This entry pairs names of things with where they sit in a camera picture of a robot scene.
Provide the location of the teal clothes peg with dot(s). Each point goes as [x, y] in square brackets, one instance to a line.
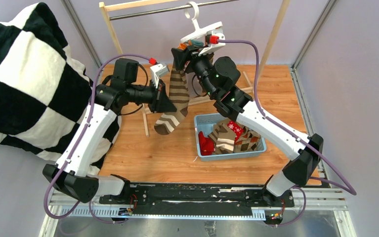
[195, 43]

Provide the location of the red patterned sock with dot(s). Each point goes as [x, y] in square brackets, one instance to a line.
[236, 128]

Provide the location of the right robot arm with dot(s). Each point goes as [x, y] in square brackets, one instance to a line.
[219, 79]

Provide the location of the tan brown sock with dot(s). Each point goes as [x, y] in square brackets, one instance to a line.
[223, 123]

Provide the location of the black white checkered blanket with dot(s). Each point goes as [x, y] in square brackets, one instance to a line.
[44, 91]

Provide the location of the light blue plastic basket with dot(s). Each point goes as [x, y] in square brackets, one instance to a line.
[205, 124]

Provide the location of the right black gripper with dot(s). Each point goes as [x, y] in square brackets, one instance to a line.
[181, 57]

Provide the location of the brown striped sock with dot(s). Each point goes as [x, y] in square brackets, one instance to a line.
[179, 96]
[224, 139]

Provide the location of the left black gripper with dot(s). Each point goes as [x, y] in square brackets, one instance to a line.
[160, 102]

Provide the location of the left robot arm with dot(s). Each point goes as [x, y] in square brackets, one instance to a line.
[70, 173]

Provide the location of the white round clip hanger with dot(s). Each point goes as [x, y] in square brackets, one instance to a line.
[198, 32]

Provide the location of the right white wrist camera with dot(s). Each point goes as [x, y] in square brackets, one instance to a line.
[212, 41]

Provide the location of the orange clothes peg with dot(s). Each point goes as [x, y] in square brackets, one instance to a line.
[183, 46]

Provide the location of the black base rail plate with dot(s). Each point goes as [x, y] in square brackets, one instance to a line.
[178, 199]

